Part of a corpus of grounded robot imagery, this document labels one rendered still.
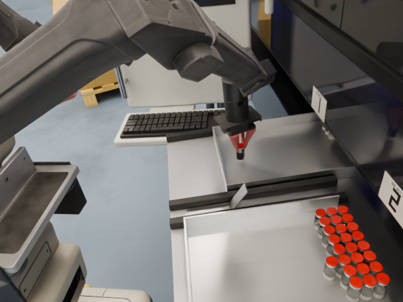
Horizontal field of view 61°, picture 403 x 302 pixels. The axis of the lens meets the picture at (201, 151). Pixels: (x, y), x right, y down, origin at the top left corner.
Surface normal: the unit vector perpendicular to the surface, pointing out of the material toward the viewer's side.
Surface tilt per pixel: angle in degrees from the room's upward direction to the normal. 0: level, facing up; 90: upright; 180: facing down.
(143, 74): 90
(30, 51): 52
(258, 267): 0
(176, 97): 90
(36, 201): 0
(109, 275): 0
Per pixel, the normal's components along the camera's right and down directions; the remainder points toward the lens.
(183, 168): -0.11, -0.79
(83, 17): -0.19, 0.00
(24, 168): 0.99, -0.01
